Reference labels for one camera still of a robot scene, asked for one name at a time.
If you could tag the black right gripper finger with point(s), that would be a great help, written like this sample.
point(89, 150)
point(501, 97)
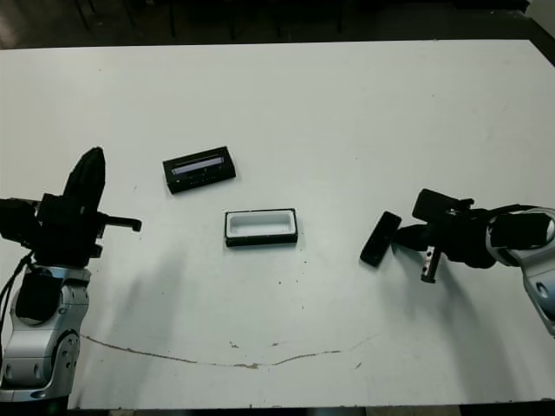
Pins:
point(414, 245)
point(416, 232)

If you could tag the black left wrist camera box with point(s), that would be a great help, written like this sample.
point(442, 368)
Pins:
point(17, 221)

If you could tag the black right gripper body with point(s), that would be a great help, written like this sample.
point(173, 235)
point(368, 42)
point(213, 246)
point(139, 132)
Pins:
point(459, 238)

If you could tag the black box base white insert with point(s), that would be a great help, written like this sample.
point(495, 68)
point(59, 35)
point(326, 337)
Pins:
point(260, 223)

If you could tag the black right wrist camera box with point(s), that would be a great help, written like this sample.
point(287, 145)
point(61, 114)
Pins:
point(433, 206)

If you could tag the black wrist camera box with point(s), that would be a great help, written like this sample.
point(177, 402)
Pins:
point(433, 206)
point(17, 221)

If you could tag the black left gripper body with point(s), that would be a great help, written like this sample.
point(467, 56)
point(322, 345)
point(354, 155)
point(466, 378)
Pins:
point(65, 238)

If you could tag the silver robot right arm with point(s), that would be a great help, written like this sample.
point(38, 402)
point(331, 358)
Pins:
point(537, 268)

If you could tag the black box lid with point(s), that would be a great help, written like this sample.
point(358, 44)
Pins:
point(204, 173)

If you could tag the black camera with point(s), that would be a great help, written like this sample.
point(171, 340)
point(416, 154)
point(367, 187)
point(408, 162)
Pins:
point(379, 238)

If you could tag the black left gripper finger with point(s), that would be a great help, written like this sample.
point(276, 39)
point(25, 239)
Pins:
point(96, 186)
point(77, 186)

